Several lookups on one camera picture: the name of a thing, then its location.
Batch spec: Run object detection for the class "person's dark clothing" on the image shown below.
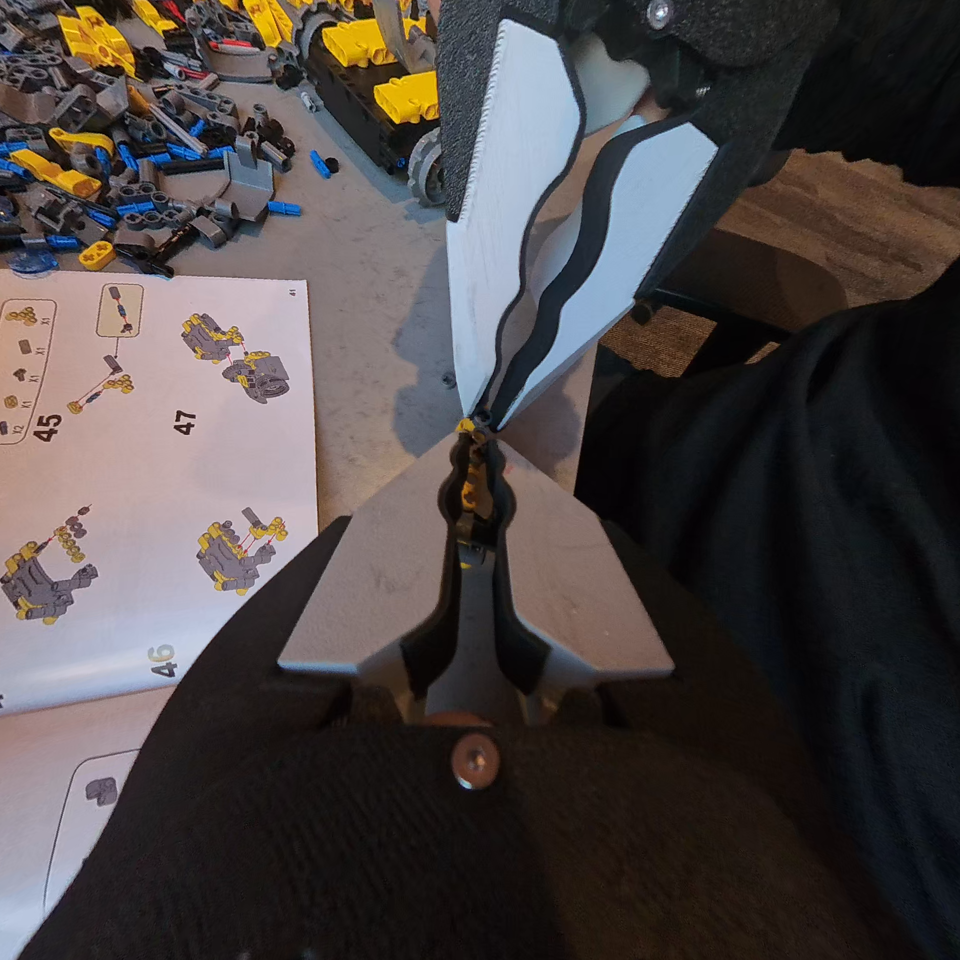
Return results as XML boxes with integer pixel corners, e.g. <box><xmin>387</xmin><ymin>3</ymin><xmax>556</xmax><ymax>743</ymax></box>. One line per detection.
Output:
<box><xmin>577</xmin><ymin>255</ymin><xmax>960</xmax><ymax>960</ymax></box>

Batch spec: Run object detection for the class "yellow black brick vehicle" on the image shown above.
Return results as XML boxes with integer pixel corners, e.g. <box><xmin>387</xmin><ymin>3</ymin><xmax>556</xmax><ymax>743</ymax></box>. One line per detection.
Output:
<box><xmin>303</xmin><ymin>0</ymin><xmax>451</xmax><ymax>207</ymax></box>

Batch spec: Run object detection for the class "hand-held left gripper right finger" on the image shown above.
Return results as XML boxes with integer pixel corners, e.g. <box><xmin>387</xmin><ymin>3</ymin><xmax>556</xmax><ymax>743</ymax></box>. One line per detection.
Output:
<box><xmin>487</xmin><ymin>438</ymin><xmax>675</xmax><ymax>725</ymax></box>

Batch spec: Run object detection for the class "open instruction booklet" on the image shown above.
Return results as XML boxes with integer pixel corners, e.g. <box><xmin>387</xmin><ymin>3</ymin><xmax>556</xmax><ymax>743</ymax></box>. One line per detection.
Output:
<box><xmin>0</xmin><ymin>270</ymin><xmax>320</xmax><ymax>954</ymax></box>

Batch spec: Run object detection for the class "grey desk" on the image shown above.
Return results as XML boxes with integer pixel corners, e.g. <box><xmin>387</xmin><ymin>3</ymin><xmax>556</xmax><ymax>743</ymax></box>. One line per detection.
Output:
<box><xmin>0</xmin><ymin>0</ymin><xmax>609</xmax><ymax>960</ymax></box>

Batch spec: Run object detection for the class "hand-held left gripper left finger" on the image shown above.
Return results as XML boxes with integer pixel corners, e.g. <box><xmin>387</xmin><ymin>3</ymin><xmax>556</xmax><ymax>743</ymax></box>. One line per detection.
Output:
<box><xmin>277</xmin><ymin>438</ymin><xmax>462</xmax><ymax>721</ymax></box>

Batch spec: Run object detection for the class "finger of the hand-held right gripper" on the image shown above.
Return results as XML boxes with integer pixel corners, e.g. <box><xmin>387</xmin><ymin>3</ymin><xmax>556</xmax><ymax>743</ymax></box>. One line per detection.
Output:
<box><xmin>491</xmin><ymin>116</ymin><xmax>720</xmax><ymax>432</ymax></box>
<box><xmin>444</xmin><ymin>18</ymin><xmax>586</xmax><ymax>421</ymax></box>

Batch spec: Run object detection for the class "pile of loose brick pieces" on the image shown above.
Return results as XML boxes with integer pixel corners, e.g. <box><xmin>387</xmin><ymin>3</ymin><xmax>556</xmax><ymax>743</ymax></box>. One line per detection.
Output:
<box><xmin>0</xmin><ymin>0</ymin><xmax>354</xmax><ymax>275</ymax></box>

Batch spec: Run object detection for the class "black office chair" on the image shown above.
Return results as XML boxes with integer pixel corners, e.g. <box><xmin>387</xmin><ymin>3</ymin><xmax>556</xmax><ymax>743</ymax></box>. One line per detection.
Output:
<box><xmin>600</xmin><ymin>221</ymin><xmax>856</xmax><ymax>380</ymax></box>

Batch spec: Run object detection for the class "grey yellow brick assembly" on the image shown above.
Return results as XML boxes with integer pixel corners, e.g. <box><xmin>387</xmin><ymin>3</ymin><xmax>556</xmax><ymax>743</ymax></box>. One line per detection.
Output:
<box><xmin>453</xmin><ymin>420</ymin><xmax>500</xmax><ymax>571</ymax></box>

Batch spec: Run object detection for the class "grey sloped brick piece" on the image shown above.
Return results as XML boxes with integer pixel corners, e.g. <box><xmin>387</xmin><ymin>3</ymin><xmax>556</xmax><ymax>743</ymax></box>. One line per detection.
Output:
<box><xmin>225</xmin><ymin>135</ymin><xmax>275</xmax><ymax>222</ymax></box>

